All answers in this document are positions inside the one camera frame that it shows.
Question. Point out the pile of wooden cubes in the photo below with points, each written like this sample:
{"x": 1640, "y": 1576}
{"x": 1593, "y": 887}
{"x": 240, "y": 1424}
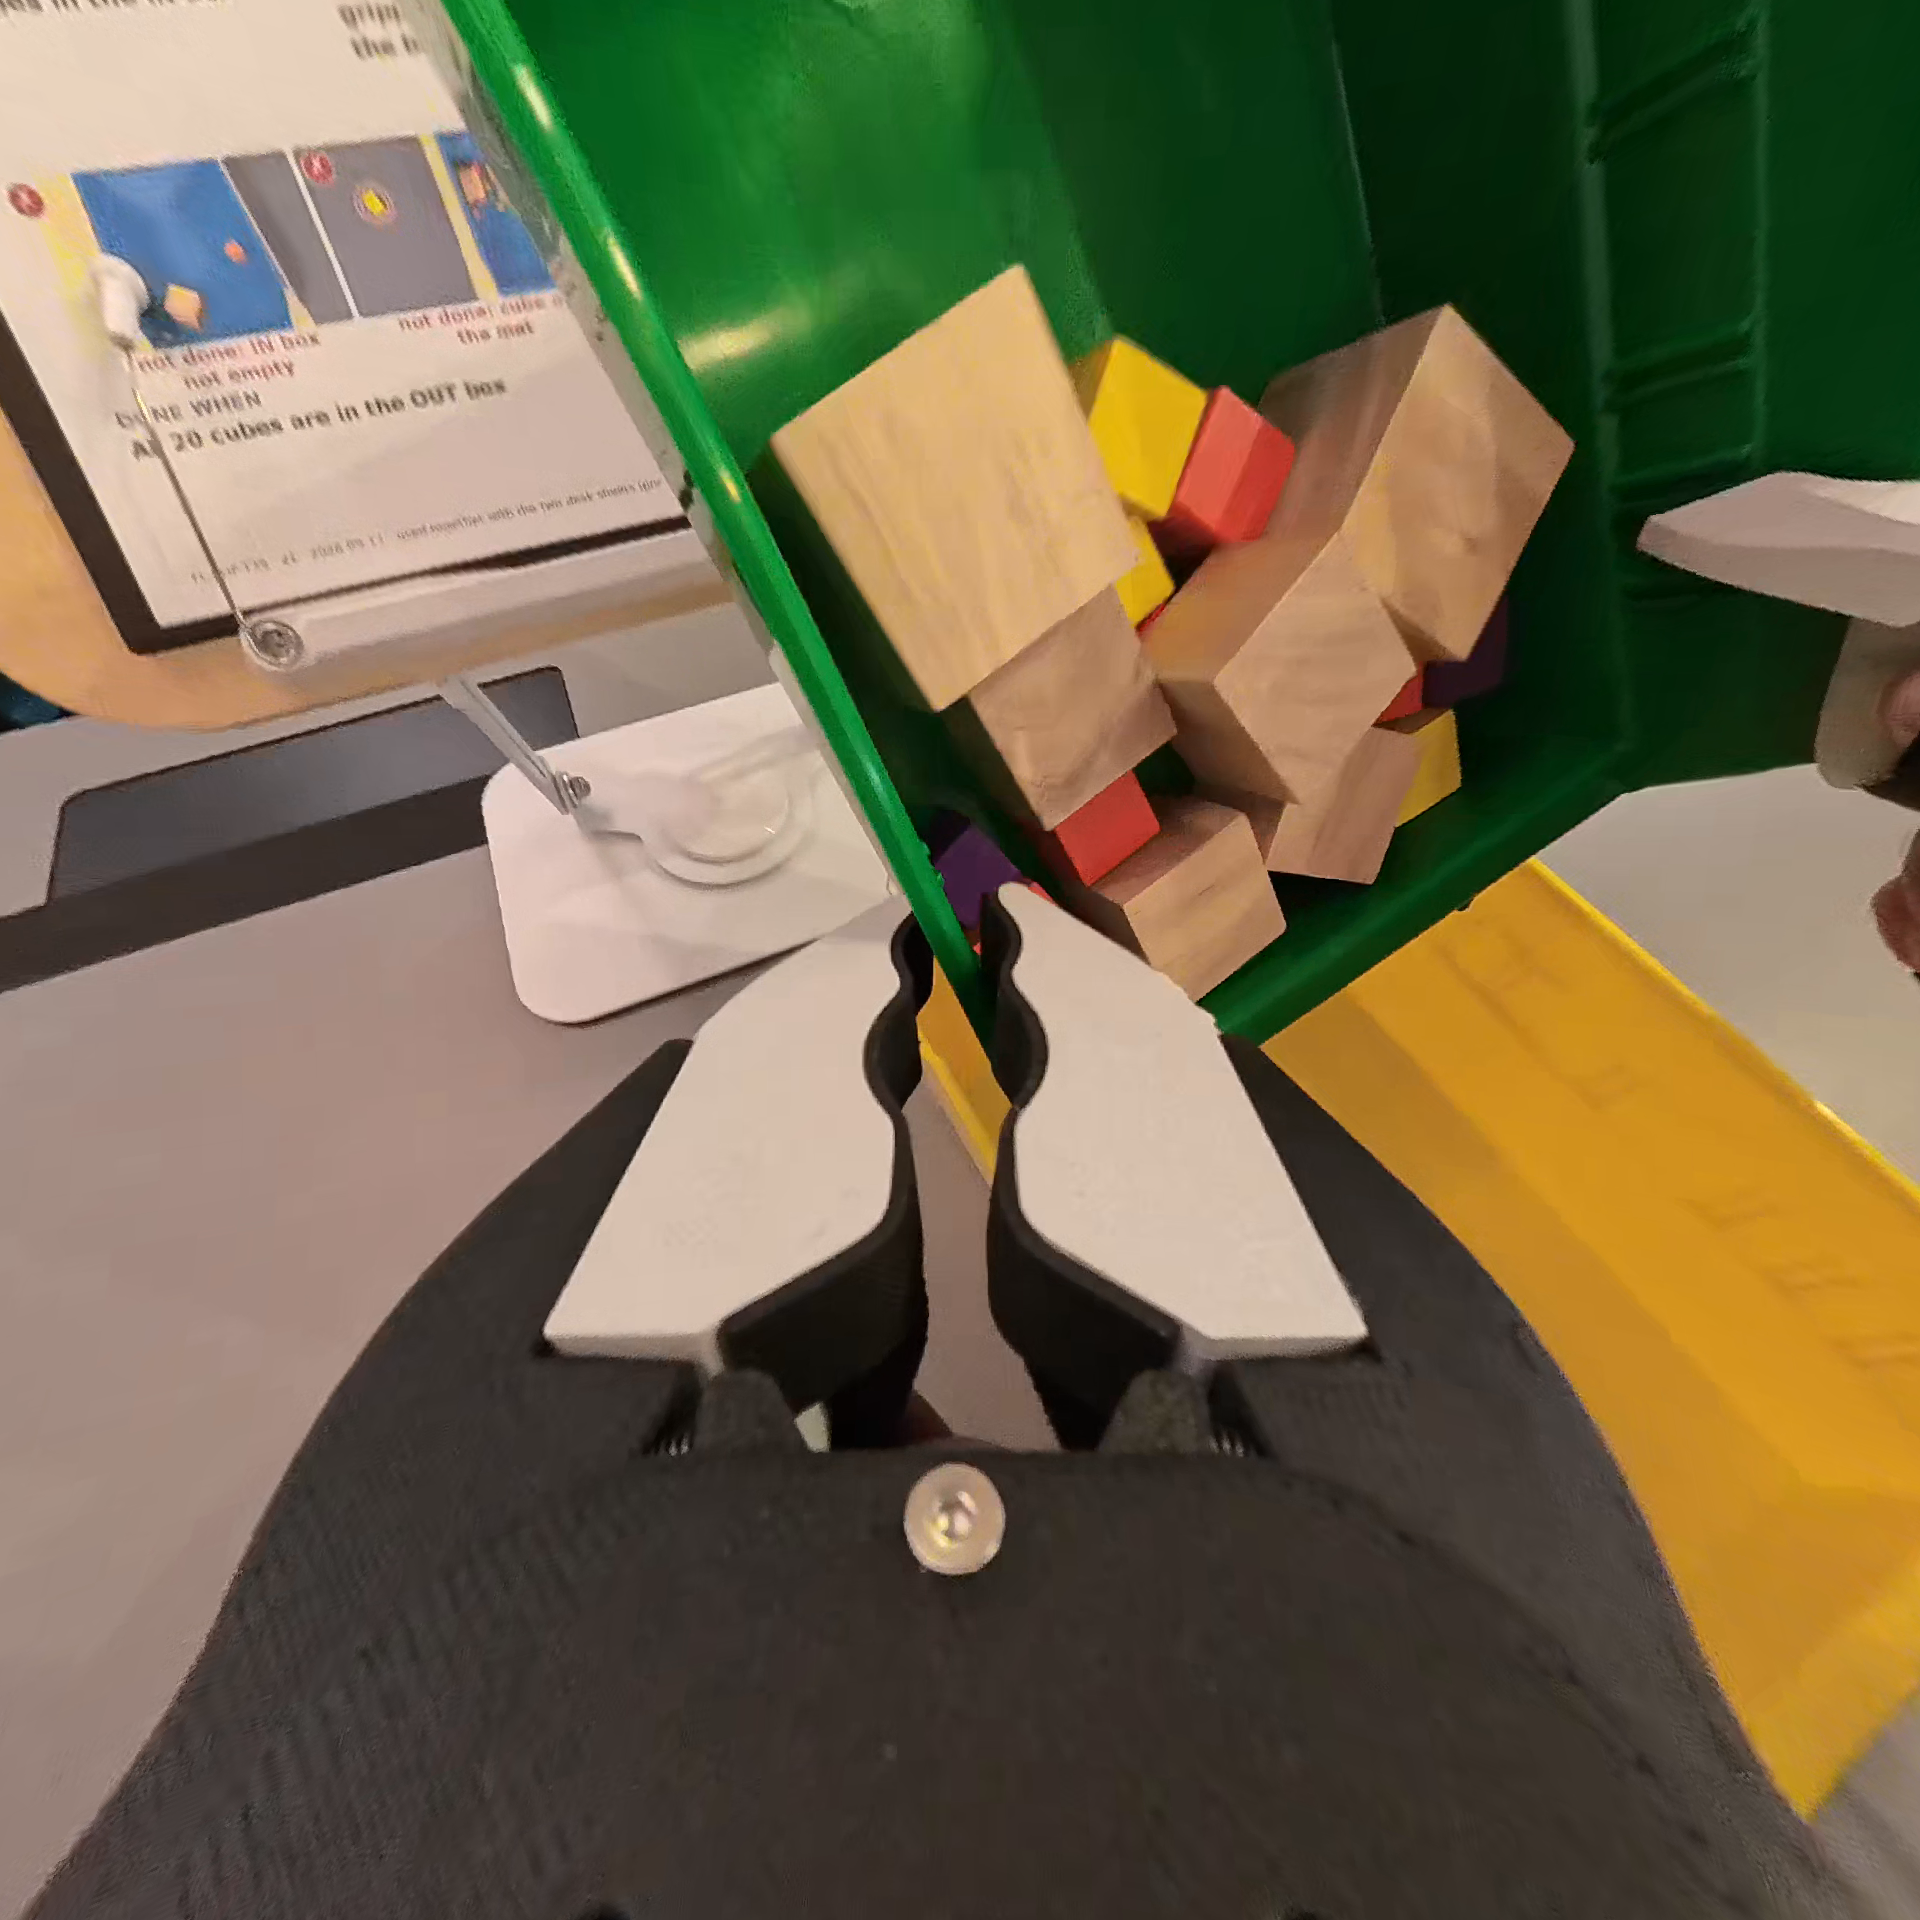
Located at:
{"x": 960, "y": 481}

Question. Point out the person's right hand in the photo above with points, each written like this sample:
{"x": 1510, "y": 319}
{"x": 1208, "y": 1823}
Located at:
{"x": 1901, "y": 908}

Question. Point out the printed instruction sheet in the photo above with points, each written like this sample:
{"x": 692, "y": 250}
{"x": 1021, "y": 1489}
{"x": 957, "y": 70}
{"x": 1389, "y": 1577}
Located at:
{"x": 376, "y": 465}

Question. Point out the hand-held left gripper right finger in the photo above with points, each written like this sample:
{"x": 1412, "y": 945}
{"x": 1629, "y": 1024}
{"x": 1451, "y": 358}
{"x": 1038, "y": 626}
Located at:
{"x": 1171, "y": 1184}

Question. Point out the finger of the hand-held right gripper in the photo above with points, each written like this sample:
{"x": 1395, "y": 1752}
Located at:
{"x": 1800, "y": 539}

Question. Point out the clear plastic disc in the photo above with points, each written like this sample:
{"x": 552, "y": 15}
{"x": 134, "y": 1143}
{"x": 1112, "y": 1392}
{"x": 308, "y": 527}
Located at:
{"x": 726, "y": 819}

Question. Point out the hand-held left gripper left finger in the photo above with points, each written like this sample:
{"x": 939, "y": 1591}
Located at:
{"x": 763, "y": 1184}

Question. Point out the yellow plastic box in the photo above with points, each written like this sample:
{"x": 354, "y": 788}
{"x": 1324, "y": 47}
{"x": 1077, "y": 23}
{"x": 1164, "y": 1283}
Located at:
{"x": 1650, "y": 1276}

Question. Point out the dark desk panel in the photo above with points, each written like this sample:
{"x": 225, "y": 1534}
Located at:
{"x": 300, "y": 796}

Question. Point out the green plastic box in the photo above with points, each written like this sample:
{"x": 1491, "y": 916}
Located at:
{"x": 900, "y": 148}

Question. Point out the wooden display board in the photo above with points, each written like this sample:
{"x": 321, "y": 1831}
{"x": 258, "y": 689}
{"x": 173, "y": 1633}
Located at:
{"x": 76, "y": 662}

